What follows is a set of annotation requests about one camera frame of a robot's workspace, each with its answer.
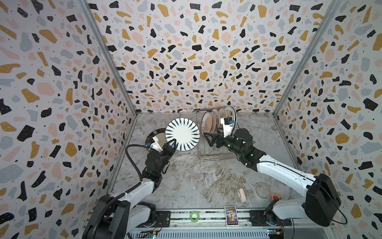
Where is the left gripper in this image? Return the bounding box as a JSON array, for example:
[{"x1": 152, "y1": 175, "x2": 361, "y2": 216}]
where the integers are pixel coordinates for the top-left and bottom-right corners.
[{"x1": 156, "y1": 138, "x2": 175, "y2": 177}]

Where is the black white striped plate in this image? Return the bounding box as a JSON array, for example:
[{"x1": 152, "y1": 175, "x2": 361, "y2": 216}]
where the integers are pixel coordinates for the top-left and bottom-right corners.
[{"x1": 165, "y1": 118, "x2": 201, "y2": 151}]

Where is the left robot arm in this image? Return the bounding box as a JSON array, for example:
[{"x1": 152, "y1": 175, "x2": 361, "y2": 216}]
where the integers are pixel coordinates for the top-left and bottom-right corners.
[{"x1": 82, "y1": 139, "x2": 178, "y2": 239}]

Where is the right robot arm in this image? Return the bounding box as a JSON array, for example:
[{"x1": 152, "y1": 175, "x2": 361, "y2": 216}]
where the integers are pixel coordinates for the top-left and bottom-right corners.
[{"x1": 204, "y1": 128, "x2": 341, "y2": 227}]

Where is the brown patterned plate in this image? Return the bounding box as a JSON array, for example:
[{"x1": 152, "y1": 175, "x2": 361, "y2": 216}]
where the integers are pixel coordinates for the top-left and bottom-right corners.
[
  {"x1": 201, "y1": 112, "x2": 212, "y2": 135},
  {"x1": 210, "y1": 108, "x2": 219, "y2": 133}
]

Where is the beige patterned plate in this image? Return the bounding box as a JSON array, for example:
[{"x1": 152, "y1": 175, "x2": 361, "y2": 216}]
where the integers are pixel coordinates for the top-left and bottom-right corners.
[{"x1": 218, "y1": 107, "x2": 227, "y2": 118}]

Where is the fruit patterned white plate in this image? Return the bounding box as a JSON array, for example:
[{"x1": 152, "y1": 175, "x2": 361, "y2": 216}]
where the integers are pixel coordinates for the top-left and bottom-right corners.
[{"x1": 225, "y1": 106, "x2": 237, "y2": 133}]

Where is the pink eraser block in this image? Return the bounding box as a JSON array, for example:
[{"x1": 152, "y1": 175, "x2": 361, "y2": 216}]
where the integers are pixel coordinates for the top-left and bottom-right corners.
[{"x1": 237, "y1": 188, "x2": 247, "y2": 203}]

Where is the green tape roll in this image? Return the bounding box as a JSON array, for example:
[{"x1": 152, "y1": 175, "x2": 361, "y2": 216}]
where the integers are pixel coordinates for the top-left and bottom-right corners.
[{"x1": 190, "y1": 211, "x2": 200, "y2": 224}]

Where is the colourful card pack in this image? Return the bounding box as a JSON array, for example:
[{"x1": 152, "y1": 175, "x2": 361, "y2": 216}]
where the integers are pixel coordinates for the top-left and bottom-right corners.
[{"x1": 224, "y1": 206, "x2": 239, "y2": 227}]

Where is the pink yellow small toy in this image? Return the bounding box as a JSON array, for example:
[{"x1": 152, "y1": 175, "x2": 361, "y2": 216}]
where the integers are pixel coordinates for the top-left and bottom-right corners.
[{"x1": 271, "y1": 193, "x2": 282, "y2": 201}]

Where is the wire dish rack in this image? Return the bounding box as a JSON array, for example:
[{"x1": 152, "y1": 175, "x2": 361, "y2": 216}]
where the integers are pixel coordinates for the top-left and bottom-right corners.
[{"x1": 193, "y1": 107, "x2": 239, "y2": 162}]

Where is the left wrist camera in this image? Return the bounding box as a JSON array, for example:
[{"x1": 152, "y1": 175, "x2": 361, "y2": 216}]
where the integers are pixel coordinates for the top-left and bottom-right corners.
[{"x1": 146, "y1": 137, "x2": 162, "y2": 152}]

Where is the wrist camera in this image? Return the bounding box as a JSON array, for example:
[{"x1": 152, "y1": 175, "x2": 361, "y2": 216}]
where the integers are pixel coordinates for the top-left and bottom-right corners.
[
  {"x1": 220, "y1": 117, "x2": 235, "y2": 138},
  {"x1": 146, "y1": 137, "x2": 162, "y2": 152}
]

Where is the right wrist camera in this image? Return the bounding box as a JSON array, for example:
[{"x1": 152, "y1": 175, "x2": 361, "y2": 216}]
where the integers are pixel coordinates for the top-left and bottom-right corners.
[{"x1": 220, "y1": 117, "x2": 235, "y2": 138}]

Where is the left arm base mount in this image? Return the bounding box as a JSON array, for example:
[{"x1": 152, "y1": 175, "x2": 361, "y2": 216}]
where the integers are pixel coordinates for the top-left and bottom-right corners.
[{"x1": 132, "y1": 210, "x2": 171, "y2": 230}]

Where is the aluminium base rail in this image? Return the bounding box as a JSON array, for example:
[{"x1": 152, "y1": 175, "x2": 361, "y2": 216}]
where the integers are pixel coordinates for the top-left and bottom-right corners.
[{"x1": 124, "y1": 208, "x2": 340, "y2": 239}]

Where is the black corrugated cable conduit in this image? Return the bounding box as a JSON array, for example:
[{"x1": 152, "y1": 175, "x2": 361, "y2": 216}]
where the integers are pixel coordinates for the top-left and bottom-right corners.
[{"x1": 89, "y1": 144, "x2": 153, "y2": 239}]

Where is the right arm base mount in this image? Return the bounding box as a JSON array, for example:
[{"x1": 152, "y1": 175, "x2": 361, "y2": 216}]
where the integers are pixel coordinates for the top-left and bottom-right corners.
[{"x1": 249, "y1": 210, "x2": 292, "y2": 227}]

